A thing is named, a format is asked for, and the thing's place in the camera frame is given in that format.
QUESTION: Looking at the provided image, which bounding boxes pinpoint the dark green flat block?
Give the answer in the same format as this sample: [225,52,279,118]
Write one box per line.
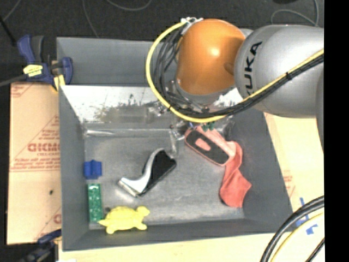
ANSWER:
[87,183,105,223]

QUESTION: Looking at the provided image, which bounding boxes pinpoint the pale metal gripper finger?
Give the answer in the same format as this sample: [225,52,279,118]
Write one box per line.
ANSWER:
[169,135,180,158]
[171,123,191,141]

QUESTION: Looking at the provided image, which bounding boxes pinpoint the grey metal bin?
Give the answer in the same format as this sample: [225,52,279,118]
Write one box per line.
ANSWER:
[56,37,297,251]

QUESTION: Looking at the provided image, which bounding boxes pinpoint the yellow toy turtle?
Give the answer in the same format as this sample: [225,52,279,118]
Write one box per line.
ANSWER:
[97,205,151,235]

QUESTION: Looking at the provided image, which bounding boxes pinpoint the blue plastic piece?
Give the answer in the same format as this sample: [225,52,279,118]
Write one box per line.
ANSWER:
[82,159,103,180]

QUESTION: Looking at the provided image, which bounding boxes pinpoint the red cloth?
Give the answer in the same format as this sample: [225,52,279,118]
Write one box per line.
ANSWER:
[196,126,252,209]

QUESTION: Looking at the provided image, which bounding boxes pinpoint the brown cardboard board red print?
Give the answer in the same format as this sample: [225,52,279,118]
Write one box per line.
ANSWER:
[5,81,324,246]

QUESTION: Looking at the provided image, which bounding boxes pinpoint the black and silver handheld tool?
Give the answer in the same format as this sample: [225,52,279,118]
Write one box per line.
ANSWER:
[117,147,177,198]

